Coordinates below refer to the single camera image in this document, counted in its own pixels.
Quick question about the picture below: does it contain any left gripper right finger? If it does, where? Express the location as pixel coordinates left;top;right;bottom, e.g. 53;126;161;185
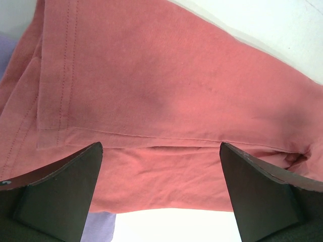
220;142;322;242

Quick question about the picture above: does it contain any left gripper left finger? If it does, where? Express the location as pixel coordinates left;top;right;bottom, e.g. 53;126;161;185
1;142;103;241

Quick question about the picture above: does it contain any folded lavender t shirt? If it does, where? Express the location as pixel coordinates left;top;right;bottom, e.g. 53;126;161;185
1;33;116;242

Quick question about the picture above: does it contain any pink red t shirt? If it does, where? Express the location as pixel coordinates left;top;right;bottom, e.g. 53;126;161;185
1;1;322;213

